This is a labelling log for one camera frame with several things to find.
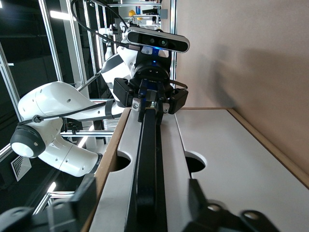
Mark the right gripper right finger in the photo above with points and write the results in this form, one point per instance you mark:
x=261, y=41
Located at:
x=212, y=220

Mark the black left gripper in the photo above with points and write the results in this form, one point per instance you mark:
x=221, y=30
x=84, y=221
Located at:
x=152, y=70

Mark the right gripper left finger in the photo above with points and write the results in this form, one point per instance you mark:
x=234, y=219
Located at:
x=60, y=217

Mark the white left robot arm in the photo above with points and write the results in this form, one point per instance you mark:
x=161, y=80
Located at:
x=53, y=101

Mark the wooden drawer cabinet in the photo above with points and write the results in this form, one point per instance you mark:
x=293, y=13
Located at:
x=106, y=157

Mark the white ceiling air vent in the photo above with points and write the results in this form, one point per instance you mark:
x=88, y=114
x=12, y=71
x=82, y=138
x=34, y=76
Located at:
x=20, y=168

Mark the background metal shelf rack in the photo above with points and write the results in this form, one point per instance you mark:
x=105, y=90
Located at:
x=144, y=14

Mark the yellow hard hat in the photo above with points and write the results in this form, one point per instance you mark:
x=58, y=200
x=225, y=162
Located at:
x=131, y=13

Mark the brown table cover mat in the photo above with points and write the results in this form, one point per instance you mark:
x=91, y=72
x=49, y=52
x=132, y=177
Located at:
x=265, y=72

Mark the ceiling light panel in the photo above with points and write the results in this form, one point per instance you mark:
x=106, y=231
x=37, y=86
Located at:
x=59, y=15

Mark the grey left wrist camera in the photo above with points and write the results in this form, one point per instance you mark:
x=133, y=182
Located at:
x=157, y=39

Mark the aluminium profile cell frame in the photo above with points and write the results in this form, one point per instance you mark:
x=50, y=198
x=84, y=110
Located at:
x=51, y=41

